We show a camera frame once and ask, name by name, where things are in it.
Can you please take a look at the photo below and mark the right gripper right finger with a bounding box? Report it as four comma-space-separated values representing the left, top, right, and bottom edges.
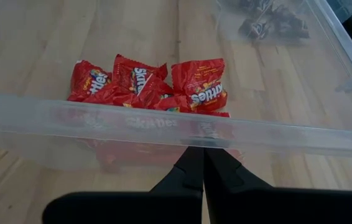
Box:
204, 148, 273, 194

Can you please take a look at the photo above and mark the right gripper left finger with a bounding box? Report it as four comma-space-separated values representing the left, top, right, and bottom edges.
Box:
149, 146, 205, 193

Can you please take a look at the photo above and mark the clear plastic bin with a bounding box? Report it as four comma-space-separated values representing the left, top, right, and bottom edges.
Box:
216, 0, 332, 44
0, 0, 352, 175

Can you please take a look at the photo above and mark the brown Snickers mini bar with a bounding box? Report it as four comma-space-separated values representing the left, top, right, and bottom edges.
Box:
274, 12, 310, 40
238, 17, 272, 41

